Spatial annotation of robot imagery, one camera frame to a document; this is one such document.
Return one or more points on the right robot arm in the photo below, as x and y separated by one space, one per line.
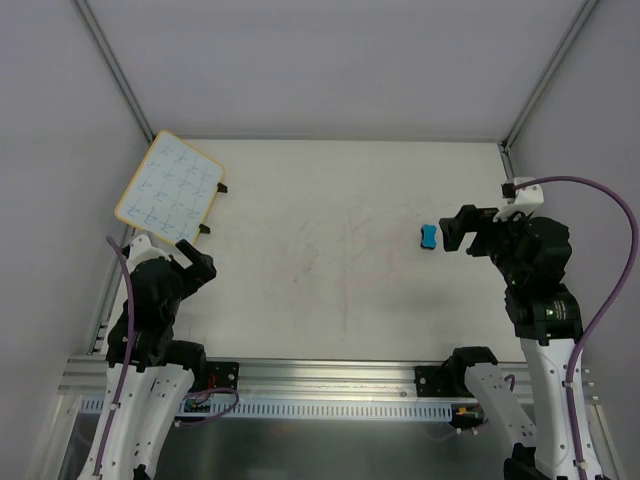
531 254

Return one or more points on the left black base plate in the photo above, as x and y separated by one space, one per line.
222 374

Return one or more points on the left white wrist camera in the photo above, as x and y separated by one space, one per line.
141 249

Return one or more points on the blue whiteboard eraser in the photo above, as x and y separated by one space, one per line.
428 237

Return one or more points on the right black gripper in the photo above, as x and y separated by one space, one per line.
473 232

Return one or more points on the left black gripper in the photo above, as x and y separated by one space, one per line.
198 265

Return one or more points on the aluminium frame post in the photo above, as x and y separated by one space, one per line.
553 64
106 52

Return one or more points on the white slotted cable duct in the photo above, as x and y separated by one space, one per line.
305 409

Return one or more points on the right aluminium frame post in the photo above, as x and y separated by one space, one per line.
553 64

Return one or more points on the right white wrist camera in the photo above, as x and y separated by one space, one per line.
523 195

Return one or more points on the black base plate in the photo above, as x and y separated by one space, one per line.
222 374
430 382

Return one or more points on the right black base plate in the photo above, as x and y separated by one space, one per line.
430 382

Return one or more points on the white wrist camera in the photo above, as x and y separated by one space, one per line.
523 195
141 249

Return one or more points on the left aluminium frame post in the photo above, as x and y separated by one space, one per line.
106 52

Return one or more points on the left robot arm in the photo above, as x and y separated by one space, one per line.
149 372

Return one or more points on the yellow-framed whiteboard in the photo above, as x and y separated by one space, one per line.
172 191

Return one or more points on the aluminium mounting rail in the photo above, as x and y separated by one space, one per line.
313 379

